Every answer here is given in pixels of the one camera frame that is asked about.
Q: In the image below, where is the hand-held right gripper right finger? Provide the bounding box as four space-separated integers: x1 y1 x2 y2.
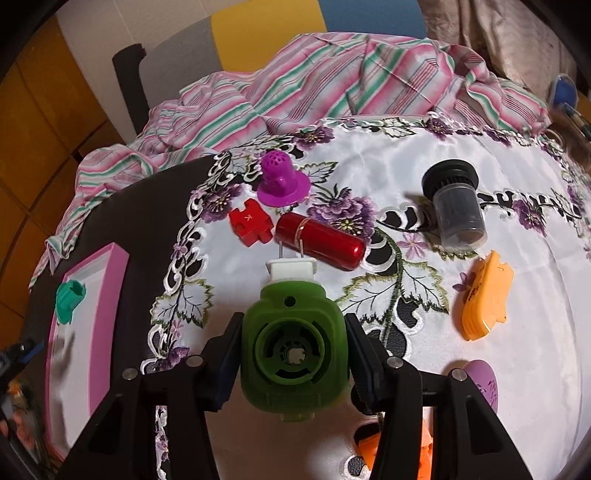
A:
344 313 536 480

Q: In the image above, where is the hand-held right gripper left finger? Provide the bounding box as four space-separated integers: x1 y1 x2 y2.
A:
55 312 245 480

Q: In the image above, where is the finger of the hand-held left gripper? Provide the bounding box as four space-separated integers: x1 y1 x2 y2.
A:
0 339 47 384

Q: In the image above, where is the green plug-in night light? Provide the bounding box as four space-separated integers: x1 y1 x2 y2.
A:
239 242 349 423

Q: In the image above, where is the pink-rimmed white tray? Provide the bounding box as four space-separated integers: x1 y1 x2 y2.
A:
44 243 130 462

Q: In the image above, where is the orange plastic block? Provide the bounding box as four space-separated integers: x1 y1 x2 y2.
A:
353 415 435 480

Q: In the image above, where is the lilac oval brush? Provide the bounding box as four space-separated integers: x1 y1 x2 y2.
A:
465 360 499 414

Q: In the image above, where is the red cylinder capsule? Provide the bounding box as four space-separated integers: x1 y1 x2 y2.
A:
276 213 367 271

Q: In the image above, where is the orange-yellow plastic clip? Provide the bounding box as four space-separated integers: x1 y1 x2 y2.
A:
453 250 515 342

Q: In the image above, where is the teal plastic piece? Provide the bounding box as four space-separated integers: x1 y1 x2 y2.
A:
55 280 87 325

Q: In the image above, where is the red puzzle block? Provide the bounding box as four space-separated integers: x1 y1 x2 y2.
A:
229 198 273 245

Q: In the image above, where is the white floral embroidered tablecloth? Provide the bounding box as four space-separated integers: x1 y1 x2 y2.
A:
141 117 591 480

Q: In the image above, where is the black filter with clear cup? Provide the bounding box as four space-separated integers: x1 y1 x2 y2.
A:
422 159 488 250

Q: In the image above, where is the purple hat-shaped strainer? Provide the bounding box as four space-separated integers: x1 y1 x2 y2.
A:
256 152 311 206

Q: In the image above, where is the wooden cabinet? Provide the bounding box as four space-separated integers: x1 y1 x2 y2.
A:
0 28 134 352

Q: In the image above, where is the pink green striped cloth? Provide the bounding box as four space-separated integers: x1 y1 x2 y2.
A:
30 32 552 289

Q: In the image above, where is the multicolour chair back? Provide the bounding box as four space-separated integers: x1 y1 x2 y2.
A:
112 0 428 134

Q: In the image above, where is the beige patterned curtain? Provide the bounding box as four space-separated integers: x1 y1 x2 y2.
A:
418 0 561 88

